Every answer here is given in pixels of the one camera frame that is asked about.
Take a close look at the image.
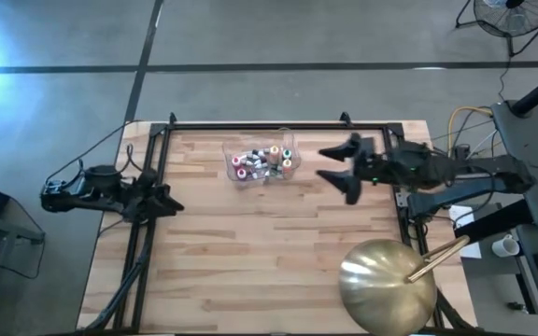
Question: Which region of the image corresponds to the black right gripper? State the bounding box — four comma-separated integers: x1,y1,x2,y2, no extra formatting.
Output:
315,132,409,207

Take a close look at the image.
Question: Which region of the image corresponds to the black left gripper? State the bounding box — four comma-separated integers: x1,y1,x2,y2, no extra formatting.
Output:
128,168,186,224

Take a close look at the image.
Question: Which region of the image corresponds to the clear plastic container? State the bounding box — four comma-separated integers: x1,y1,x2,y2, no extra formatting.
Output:
221,132,303,189

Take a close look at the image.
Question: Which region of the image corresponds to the white paper sheet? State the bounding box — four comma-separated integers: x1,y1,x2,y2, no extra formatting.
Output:
449,203,483,259

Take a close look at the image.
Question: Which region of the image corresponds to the brass dome lamp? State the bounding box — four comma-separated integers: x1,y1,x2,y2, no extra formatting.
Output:
337,234,472,336

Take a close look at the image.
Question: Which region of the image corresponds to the black slanted bar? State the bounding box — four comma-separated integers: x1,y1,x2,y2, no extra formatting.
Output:
453,199,534,244

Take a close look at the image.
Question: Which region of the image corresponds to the white mug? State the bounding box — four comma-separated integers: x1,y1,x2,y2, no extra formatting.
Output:
490,233,521,259

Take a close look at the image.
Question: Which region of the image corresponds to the grey desk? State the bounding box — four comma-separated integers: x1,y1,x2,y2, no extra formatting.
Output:
489,99,538,230

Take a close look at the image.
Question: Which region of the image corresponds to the black floor fan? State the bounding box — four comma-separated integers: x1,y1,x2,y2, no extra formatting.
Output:
454,0,538,58

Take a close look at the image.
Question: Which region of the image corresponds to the thin black cable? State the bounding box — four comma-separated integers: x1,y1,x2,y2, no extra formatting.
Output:
44,119,145,186

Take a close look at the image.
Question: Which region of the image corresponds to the black cable bundle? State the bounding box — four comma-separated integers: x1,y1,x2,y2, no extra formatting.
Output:
84,223,154,333

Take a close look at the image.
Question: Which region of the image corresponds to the black metal table frame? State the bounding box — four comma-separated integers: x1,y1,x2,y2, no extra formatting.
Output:
112,111,443,335

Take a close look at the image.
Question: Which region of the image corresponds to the yellow cable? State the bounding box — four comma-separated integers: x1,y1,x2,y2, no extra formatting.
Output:
446,105,494,158

